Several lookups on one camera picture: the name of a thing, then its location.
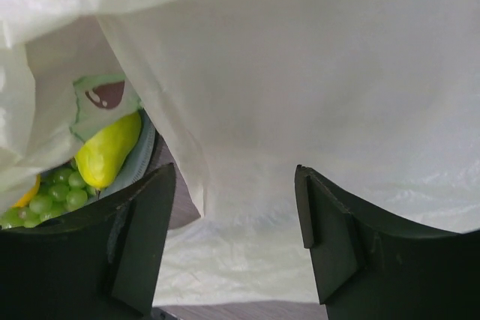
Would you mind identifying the yellow mango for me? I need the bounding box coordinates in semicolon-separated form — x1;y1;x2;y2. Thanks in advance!
13;175;41;208

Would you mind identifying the green yellow pear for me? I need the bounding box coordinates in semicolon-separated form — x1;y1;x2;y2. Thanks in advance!
74;112;142;190

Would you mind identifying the green grape bunch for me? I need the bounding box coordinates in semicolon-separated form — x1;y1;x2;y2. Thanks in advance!
1;159;100;229

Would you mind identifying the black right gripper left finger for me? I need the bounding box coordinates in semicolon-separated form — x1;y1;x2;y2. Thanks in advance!
1;164;176;319

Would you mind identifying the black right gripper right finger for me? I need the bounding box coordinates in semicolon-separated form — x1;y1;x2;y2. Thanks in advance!
295;166;479;320

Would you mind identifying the pale green plastic bag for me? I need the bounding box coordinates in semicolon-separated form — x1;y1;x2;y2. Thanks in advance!
1;0;479;306

